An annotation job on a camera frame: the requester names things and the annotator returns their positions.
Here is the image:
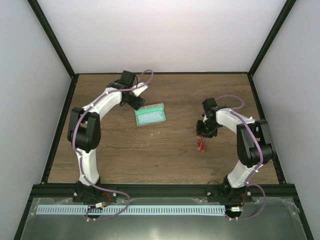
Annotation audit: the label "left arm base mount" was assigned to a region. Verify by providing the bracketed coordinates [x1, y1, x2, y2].
[72, 181, 117, 204]

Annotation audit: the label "light blue cleaning cloth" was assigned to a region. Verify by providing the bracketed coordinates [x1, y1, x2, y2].
[137, 112, 163, 125]

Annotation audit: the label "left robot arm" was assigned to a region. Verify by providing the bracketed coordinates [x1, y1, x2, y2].
[67, 82, 148, 202]

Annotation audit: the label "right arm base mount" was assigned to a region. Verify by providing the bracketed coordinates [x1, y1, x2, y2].
[204, 180, 252, 203]

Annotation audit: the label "red transparent sunglasses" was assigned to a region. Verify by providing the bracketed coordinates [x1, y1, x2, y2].
[196, 135, 207, 152]

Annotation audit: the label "green glasses case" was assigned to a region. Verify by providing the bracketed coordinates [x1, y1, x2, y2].
[134, 103, 166, 126]

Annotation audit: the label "metal sheet panel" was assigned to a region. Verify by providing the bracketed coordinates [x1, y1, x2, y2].
[21, 197, 307, 240]

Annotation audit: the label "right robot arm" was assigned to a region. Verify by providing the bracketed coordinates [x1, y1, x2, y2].
[195, 107, 276, 202]

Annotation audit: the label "black right frame post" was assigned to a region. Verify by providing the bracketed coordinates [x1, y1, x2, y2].
[248, 0, 298, 76]

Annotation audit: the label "black aluminium front rail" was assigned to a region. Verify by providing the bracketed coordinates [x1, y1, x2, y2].
[30, 183, 298, 199]

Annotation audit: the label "black left frame post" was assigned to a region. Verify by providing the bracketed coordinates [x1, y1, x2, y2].
[27, 0, 76, 79]

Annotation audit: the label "black frame post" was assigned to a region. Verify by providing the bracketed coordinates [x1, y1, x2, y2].
[248, 0, 298, 76]
[27, 0, 76, 79]

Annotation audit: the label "light blue slotted cable duct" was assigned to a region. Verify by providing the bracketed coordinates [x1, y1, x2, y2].
[36, 205, 226, 216]

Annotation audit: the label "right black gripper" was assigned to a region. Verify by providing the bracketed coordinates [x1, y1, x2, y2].
[196, 120, 219, 138]

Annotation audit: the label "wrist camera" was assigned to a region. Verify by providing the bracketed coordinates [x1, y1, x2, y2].
[118, 70, 136, 87]
[202, 97, 218, 113]

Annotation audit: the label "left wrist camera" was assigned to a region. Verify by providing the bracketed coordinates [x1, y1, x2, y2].
[118, 70, 136, 87]

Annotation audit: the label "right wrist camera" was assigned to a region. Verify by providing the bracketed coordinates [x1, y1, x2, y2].
[202, 97, 218, 113]

